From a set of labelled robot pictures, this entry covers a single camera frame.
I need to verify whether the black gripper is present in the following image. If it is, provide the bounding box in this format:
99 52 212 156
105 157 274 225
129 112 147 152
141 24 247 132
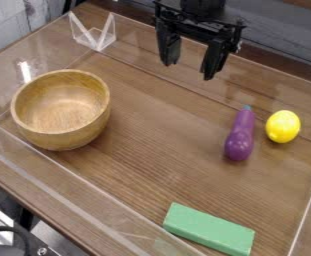
153 0 246 81

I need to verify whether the purple toy eggplant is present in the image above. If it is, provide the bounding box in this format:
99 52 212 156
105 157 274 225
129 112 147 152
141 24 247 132
224 105 255 161

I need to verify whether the brown wooden bowl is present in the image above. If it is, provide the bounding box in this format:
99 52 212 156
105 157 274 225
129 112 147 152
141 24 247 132
10 69 111 151

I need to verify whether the yellow toy lemon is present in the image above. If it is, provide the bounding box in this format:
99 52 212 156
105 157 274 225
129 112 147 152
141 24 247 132
264 110 300 144

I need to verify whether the green rectangular block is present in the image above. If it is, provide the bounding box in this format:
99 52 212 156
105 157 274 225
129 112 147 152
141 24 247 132
163 203 255 256

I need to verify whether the clear acrylic corner bracket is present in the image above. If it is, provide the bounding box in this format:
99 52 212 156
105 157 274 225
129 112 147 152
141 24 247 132
68 12 116 52

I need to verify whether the clear acrylic enclosure wall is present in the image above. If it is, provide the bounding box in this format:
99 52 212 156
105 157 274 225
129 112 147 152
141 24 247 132
0 127 205 256

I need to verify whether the black cable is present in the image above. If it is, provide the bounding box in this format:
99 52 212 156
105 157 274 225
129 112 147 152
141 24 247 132
0 225 32 256

